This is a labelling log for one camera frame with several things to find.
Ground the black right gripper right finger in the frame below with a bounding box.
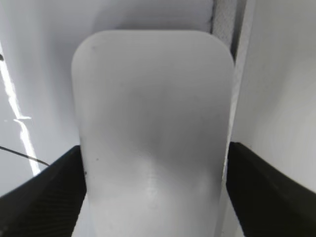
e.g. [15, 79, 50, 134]
[226, 142, 316, 237]

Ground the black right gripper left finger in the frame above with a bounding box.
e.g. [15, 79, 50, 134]
[0, 146, 86, 237]

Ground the white plastic board eraser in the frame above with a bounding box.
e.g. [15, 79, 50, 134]
[72, 30, 234, 237]

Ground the white magnetic whiteboard grey frame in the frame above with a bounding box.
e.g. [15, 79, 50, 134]
[0, 0, 248, 237]

